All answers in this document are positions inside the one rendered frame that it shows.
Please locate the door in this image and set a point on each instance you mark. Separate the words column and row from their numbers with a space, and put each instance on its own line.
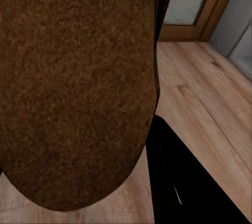
column 191, row 20

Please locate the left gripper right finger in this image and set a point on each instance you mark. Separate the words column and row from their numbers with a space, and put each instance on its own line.
column 183, row 192

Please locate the sandal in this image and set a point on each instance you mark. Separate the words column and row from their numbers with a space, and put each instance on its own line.
column 79, row 88

